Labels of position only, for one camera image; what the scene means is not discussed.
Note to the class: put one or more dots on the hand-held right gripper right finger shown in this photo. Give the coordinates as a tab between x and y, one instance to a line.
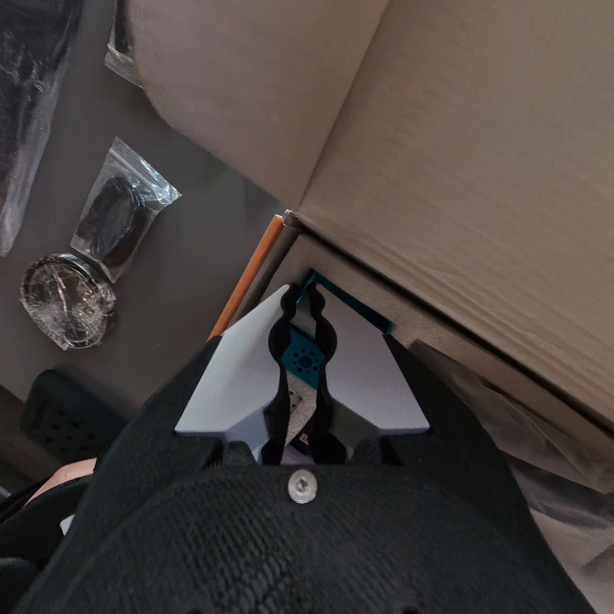
379	383

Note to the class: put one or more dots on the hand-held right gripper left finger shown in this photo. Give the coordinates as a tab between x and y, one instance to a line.
225	383

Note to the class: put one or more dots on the orange cardboard kit box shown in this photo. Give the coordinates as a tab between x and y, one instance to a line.
431	144

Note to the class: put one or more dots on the person's right forearm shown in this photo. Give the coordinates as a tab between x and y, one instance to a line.
67	472

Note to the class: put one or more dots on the grey desk with wooden edge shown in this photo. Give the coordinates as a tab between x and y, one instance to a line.
192	216

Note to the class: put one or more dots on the crumpled clear plastic bag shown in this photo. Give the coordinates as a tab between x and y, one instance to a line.
527	431

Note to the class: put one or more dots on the small plastic parts bag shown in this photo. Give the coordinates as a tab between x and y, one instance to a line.
122	52
115	220

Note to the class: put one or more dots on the person's white shirt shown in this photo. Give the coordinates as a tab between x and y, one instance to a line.
67	525

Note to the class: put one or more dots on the large bag of black parts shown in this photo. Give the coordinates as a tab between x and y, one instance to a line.
29	72

